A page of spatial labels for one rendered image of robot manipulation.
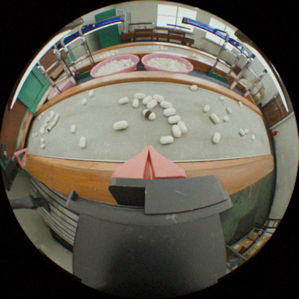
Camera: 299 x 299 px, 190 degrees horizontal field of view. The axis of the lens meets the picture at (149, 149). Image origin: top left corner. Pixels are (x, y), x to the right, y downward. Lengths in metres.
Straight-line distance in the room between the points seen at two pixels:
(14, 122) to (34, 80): 0.37
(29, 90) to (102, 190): 1.00
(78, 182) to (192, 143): 0.33
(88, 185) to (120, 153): 0.12
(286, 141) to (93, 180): 4.46
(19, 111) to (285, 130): 5.29
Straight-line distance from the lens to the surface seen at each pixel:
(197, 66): 0.78
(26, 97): 1.01
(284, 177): 4.30
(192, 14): 5.44
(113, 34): 3.06
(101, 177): 0.24
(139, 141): 0.25
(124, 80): 0.41
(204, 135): 0.31
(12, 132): 0.95
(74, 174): 0.29
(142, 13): 5.32
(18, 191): 2.02
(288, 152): 4.28
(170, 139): 0.24
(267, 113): 4.71
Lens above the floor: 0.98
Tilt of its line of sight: 76 degrees down
